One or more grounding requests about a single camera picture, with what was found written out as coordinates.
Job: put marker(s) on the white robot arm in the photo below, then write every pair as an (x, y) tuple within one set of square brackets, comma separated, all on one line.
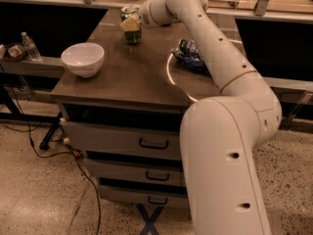
[(218, 134)]

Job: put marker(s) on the green soda can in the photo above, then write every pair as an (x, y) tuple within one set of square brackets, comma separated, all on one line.
[(130, 24)]

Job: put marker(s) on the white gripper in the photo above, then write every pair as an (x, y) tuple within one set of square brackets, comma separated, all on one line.
[(145, 17)]

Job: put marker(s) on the white bowl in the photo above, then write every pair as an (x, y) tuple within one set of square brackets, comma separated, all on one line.
[(83, 59)]

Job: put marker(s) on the top grey drawer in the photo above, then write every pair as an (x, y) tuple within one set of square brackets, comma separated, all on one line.
[(123, 140)]

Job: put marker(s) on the dark bowl with items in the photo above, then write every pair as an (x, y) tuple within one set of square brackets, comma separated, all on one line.
[(12, 52)]

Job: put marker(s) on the middle grey drawer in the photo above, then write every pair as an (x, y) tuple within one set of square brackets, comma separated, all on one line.
[(143, 173)]

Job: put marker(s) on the grey side shelf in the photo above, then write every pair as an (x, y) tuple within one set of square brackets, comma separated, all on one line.
[(46, 67)]

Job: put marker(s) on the blue chip bag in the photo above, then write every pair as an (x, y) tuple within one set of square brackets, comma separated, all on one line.
[(189, 56)]

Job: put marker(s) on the clear water bottle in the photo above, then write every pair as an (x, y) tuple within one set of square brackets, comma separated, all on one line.
[(30, 47)]

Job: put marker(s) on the grey drawer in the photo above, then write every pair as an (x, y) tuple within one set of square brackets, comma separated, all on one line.
[(123, 140), (118, 194), (143, 173)]

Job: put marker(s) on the grey drawer cabinet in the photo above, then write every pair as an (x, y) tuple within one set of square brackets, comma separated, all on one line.
[(139, 86)]

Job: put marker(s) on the bottom grey drawer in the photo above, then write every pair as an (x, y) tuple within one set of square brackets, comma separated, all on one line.
[(118, 194)]

